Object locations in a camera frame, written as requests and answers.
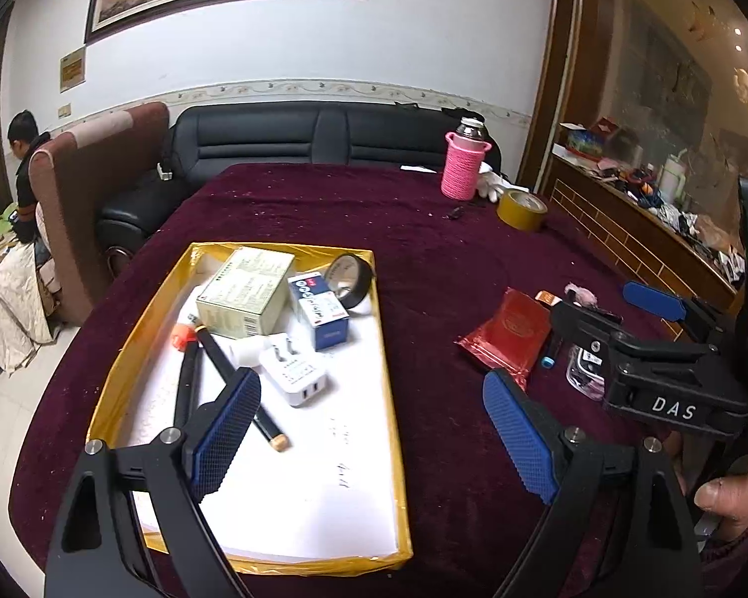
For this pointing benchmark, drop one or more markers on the small white device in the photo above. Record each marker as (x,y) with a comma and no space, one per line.
(164,171)

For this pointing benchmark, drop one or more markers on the small blue cap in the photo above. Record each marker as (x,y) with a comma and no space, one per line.
(546,362)

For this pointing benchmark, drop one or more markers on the white paper slip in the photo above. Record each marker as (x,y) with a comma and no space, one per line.
(419,169)

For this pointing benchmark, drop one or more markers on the small orange packet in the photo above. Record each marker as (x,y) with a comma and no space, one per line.
(545,298)

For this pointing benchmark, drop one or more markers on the small yellow wall plaque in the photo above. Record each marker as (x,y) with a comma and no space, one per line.
(73,68)

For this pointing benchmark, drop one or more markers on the small white printed box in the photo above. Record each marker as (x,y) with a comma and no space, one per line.
(324,317)

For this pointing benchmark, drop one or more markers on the black marker with orange cap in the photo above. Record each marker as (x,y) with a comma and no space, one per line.
(187,386)

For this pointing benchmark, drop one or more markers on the white plug charger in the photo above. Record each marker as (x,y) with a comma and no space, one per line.
(296,380)

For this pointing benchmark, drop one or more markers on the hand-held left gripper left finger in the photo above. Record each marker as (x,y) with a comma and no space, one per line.
(224,430)

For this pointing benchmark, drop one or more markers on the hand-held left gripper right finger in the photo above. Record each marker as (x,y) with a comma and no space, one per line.
(517,436)

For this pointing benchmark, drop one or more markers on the black leather sofa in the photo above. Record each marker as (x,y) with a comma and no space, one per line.
(255,137)

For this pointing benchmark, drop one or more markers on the red open box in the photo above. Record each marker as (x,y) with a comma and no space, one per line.
(589,143)

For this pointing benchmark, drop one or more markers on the beige cardboard box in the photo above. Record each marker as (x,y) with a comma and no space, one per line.
(243,286)

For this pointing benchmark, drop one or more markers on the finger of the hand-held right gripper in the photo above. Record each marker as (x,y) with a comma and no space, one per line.
(651,298)
(586,322)

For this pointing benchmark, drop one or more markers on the pile of assorted clutter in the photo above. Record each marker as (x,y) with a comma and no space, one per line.
(692,224)

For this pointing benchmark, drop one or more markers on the bottle with pink knit sleeve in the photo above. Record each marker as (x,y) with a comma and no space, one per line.
(464,168)

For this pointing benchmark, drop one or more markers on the yellow tape roll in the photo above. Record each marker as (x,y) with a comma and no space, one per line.
(520,215)

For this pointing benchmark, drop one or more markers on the red foil packet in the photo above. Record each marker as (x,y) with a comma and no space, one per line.
(511,330)

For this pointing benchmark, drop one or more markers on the white glove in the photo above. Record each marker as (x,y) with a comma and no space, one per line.
(492,184)

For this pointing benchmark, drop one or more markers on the black tape roll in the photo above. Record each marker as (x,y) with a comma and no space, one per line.
(361,286)

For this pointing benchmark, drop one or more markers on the person's right hand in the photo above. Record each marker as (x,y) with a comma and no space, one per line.
(732,501)

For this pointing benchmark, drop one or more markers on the clear cartoon pencil case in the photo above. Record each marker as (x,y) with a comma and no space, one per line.
(583,377)

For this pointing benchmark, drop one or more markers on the pink fluffy ball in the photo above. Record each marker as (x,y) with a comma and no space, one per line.
(583,294)

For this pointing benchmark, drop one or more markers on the small black clip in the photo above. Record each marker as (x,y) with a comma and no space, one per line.
(456,212)

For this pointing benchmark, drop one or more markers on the white kettle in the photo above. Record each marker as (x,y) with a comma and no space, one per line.
(670,180)

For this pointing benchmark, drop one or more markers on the wooden brick-pattern counter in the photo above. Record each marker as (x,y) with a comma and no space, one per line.
(598,218)

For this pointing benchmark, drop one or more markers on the yellow cardboard tray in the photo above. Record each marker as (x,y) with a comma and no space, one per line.
(324,448)

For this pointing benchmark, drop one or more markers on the brown armchair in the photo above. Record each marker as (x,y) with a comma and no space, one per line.
(81,199)

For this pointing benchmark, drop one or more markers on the maroon tablecloth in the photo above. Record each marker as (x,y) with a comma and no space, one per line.
(424,261)

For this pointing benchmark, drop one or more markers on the beige quilted cloth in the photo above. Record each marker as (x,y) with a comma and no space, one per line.
(18,305)

